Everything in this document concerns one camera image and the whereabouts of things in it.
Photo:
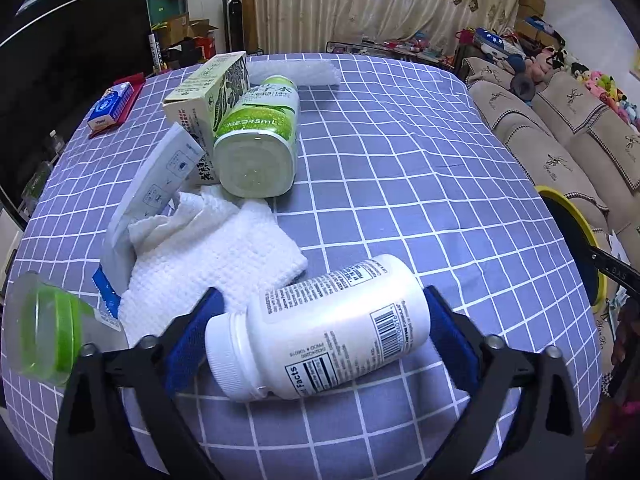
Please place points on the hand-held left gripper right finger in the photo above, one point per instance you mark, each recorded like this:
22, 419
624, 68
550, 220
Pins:
450, 340

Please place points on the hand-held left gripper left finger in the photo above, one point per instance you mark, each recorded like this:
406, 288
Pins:
187, 345

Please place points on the black bin with yellow rim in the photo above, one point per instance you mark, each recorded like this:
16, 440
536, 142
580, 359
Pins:
575, 240

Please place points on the white pill bottle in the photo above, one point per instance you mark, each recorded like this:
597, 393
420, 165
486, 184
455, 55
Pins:
325, 320

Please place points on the white foam net sleeve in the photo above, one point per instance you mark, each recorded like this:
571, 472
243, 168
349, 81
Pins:
305, 72

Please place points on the white paper towel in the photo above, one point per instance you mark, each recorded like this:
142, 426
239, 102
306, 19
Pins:
225, 260

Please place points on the person's dark patterned clothing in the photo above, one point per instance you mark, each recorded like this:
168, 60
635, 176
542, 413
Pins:
622, 385

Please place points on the clear container with green lid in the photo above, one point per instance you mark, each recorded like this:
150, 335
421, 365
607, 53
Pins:
45, 330

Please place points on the beige embroidered sofa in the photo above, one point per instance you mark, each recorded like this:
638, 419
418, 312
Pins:
550, 135

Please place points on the blue checked tablecloth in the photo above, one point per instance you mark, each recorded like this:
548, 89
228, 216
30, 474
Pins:
400, 185

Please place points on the grey wet wipe packet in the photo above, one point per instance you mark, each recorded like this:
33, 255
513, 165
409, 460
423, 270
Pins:
150, 185

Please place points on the pile of plush toys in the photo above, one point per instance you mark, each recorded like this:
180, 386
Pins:
600, 80

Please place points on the green label plastic bottle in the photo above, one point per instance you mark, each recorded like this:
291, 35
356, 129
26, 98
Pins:
255, 150

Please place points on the glass bowl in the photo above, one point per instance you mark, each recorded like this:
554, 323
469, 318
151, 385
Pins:
37, 185

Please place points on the clear water bottle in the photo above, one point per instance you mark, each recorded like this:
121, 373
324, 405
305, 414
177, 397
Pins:
54, 141

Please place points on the blue tissue pack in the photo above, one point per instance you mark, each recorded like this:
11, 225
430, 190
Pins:
110, 107

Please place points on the green and white drink carton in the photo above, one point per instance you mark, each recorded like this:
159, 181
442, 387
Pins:
205, 90

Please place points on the blue starred bag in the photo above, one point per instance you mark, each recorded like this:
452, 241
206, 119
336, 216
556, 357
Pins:
497, 44

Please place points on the red tray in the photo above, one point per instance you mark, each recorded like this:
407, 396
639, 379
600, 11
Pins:
131, 95

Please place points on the stacked brown cardboard boxes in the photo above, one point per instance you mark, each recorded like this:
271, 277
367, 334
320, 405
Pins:
530, 10

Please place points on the low cluttered shelf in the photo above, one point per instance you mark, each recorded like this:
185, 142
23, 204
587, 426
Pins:
390, 50

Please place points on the large black television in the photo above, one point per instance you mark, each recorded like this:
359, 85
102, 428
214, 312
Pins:
60, 70

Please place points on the open cardboard boxes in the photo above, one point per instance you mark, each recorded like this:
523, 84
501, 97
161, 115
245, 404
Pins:
187, 35

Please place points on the black tower fan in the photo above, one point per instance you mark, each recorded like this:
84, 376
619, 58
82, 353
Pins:
235, 20

